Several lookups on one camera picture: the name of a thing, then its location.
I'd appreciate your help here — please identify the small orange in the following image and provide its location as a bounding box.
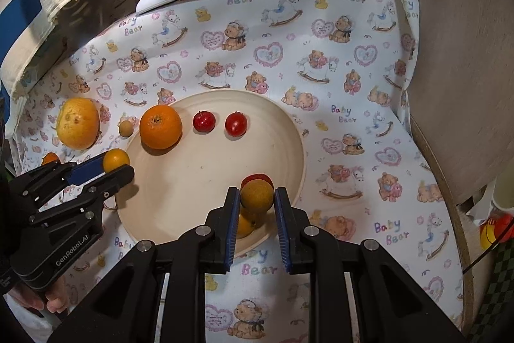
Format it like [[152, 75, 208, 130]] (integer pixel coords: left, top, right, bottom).
[[42, 152, 60, 165]]

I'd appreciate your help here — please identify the red cherry tomato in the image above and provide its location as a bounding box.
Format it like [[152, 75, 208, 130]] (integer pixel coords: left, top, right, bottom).
[[225, 112, 247, 138]]

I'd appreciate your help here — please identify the yellow cherry tomato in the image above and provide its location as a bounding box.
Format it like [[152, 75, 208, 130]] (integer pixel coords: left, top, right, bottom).
[[102, 148, 131, 173], [236, 212, 258, 239]]

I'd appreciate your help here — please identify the red yellow toy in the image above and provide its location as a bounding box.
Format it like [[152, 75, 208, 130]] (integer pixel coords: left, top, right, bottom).
[[480, 214, 513, 250]]

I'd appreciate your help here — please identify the large orange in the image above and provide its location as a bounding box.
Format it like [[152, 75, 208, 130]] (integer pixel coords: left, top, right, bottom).
[[139, 104, 183, 150]]

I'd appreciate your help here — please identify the large yellow apple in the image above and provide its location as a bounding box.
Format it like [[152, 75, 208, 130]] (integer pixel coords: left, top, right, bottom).
[[56, 97, 100, 150]]

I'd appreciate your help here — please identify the wooden headboard panel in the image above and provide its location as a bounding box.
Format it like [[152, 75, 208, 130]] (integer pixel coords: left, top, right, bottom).
[[408, 0, 513, 204]]

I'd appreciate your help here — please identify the cream round plate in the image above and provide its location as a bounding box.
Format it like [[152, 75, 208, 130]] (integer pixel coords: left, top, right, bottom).
[[116, 89, 306, 244]]

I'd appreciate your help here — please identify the black cable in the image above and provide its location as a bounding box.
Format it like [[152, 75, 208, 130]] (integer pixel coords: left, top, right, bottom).
[[461, 218, 514, 275]]

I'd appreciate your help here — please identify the white cup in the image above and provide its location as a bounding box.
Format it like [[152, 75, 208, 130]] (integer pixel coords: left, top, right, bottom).
[[492, 163, 514, 215]]

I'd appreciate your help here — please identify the small red apple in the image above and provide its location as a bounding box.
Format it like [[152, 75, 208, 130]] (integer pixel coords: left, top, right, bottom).
[[192, 111, 216, 133], [240, 173, 274, 191]]

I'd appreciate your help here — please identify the person left hand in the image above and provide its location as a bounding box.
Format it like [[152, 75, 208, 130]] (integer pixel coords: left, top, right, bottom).
[[8, 276, 71, 313]]

